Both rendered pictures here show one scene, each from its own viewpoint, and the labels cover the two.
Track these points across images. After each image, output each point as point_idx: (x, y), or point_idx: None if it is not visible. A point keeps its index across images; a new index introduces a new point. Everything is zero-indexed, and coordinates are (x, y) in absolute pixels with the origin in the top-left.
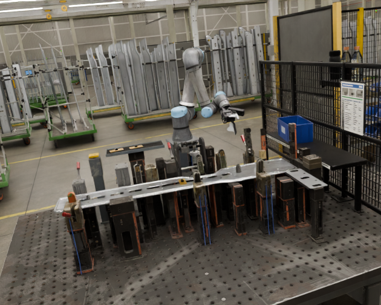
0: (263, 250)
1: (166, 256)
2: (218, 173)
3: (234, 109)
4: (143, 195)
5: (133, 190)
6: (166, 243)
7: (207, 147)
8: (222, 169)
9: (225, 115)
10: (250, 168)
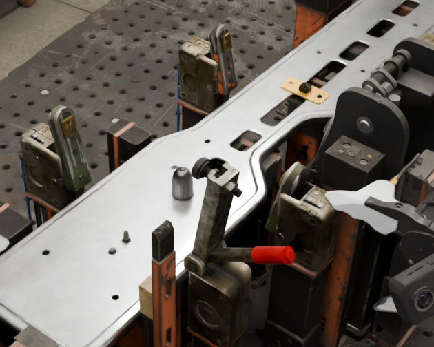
0: (34, 215)
1: None
2: (240, 160)
3: None
4: (333, 23)
5: (390, 29)
6: (282, 153)
7: (356, 146)
8: (255, 191)
9: None
10: (156, 228)
